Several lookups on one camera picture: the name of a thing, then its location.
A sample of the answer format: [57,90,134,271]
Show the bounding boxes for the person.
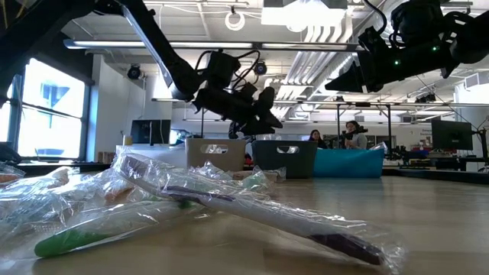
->
[341,120,370,150]
[308,128,329,150]

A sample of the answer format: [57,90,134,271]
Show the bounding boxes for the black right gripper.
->
[324,42,460,94]

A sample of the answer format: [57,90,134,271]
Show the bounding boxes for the purple toothbrush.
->
[112,148,406,268]

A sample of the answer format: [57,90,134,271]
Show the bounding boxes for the pile of packaged toothbrushes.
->
[17,160,489,185]

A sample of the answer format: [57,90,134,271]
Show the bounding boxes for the large window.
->
[0,57,91,160]

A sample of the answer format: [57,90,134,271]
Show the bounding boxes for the white cable coil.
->
[224,10,246,32]

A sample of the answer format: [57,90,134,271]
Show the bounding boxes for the black monitor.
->
[431,119,474,151]
[130,118,172,146]

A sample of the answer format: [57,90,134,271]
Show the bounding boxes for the light grey plastic bin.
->
[185,137,248,173]

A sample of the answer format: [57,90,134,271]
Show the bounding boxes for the black metal rig frame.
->
[152,97,394,150]

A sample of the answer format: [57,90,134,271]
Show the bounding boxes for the white plastic bin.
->
[116,144,189,170]

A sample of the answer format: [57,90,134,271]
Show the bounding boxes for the teal plastic bin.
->
[313,147,385,180]

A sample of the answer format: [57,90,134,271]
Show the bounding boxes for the dark grey plastic bin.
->
[251,140,319,180]

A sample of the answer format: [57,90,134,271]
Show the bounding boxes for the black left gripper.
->
[192,81,284,139]

